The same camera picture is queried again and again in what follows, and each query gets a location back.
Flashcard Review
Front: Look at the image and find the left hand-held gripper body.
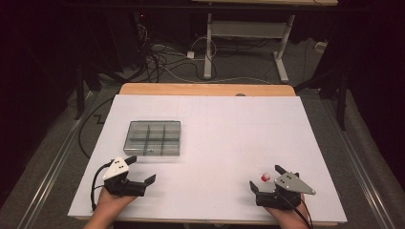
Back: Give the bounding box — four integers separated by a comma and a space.
102, 156, 147, 198

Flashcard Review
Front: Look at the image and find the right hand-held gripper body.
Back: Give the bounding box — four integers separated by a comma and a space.
256, 172, 316, 211

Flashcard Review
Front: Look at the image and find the clear plastic compartment box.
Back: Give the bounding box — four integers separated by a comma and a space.
123, 119, 181, 157

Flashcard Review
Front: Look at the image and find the person's right hand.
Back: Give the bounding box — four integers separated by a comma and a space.
266, 195, 312, 229

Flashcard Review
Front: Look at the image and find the person's left hand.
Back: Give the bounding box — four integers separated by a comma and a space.
95, 186, 138, 220

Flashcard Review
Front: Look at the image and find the white table cover sheet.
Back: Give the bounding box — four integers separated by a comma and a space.
67, 94, 348, 223

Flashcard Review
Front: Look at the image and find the black metal stand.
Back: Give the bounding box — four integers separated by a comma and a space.
294, 68, 349, 132
75, 66, 103, 121

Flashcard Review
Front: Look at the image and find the wooden table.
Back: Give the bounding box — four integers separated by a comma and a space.
118, 83, 297, 97

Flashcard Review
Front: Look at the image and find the left hand-held gripper black cable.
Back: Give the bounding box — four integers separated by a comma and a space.
90, 161, 114, 213

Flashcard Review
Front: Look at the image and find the hand-held gripper black cable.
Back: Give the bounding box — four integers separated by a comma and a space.
90, 161, 114, 213
276, 190, 314, 229

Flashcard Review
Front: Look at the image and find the right hand-held gripper black cable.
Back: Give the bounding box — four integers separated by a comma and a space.
276, 190, 314, 229

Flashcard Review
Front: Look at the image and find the long black floor cable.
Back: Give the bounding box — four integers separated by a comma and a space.
77, 96, 116, 160

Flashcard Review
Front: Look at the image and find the aluminium floor rail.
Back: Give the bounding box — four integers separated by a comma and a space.
17, 92, 94, 229
330, 123, 396, 229

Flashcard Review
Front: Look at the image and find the tangle of black floor cables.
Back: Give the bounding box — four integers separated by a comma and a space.
137, 34, 218, 84

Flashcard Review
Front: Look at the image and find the white floor cable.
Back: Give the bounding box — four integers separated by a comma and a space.
159, 36, 275, 86

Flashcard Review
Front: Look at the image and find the white metal frame desk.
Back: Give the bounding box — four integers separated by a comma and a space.
190, 0, 338, 84

